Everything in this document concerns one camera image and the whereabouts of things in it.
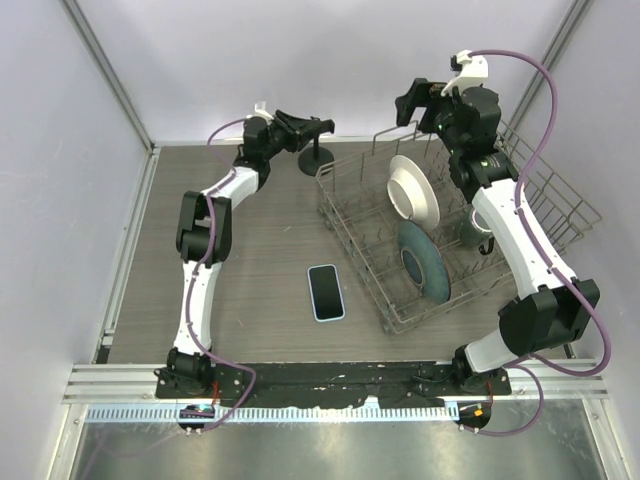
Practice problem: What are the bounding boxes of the white slotted cable duct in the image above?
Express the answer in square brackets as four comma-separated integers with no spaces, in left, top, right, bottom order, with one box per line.
[85,398,459,424]

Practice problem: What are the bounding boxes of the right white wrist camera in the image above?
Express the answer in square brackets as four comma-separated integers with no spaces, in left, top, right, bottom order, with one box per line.
[441,50,489,97]

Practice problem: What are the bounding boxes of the dark teal plate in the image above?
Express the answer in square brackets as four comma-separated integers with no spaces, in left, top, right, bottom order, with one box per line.
[396,220,452,305]

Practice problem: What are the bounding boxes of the light blue case phone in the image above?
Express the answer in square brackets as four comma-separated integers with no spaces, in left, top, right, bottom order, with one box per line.
[307,264,346,323]

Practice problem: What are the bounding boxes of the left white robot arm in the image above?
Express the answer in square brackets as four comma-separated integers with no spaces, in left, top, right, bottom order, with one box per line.
[155,106,335,399]

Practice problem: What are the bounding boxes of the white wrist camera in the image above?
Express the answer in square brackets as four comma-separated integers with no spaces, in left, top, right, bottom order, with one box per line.
[441,50,489,97]
[253,101,273,122]

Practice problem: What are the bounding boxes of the white plate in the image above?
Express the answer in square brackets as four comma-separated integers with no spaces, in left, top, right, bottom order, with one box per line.
[386,155,440,230]

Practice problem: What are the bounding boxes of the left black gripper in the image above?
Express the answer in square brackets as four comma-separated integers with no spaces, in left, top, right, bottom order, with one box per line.
[262,112,319,162]

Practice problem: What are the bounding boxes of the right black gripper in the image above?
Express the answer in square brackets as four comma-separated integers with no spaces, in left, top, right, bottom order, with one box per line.
[395,79,464,157]

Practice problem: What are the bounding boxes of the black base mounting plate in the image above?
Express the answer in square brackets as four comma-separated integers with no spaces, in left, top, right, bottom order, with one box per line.
[154,361,512,409]

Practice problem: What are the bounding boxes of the black phone stand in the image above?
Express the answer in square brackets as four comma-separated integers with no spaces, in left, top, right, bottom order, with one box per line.
[297,136,334,177]

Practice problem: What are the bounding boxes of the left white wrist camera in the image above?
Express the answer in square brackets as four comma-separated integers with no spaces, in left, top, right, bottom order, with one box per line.
[253,101,273,122]

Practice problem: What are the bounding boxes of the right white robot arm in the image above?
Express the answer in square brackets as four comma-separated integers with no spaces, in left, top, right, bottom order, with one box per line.
[395,78,600,395]

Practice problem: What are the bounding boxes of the dark green mug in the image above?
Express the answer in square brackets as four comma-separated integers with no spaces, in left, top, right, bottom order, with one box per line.
[459,208,495,256]

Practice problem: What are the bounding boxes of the grey wire dish rack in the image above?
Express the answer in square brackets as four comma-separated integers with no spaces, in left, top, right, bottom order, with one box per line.
[314,100,604,335]

